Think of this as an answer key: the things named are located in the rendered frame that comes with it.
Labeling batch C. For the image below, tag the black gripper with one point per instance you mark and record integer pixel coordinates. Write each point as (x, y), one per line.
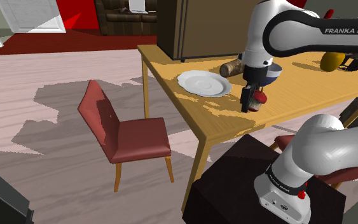
(254, 75)

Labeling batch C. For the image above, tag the red bitten apple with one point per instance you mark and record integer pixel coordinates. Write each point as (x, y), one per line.
(259, 100)

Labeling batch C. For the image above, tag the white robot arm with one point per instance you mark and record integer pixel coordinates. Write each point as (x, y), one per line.
(318, 149)

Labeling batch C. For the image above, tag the blue and white bowl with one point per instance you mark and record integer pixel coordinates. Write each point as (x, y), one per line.
(274, 74)

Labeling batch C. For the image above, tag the brown oblong bread loaf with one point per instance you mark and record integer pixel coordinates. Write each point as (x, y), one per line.
(231, 69)

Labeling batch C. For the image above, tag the white plate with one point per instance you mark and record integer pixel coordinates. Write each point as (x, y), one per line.
(204, 83)

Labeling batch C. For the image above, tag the wooden table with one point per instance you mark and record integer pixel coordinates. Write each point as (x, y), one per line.
(302, 90)

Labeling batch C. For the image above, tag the large brown cabinet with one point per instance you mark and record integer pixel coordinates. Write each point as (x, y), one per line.
(209, 28)

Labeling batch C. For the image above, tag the yellow round object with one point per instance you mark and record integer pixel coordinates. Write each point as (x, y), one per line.
(330, 61)

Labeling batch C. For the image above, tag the dark robot stand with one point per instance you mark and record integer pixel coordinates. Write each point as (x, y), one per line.
(228, 189)

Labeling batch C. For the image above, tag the black angular object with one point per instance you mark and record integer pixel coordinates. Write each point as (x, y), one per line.
(353, 63)

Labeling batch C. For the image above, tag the brown sofa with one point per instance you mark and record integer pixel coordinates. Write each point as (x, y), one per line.
(123, 18)

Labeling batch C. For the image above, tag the white door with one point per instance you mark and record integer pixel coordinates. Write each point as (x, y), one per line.
(30, 14)

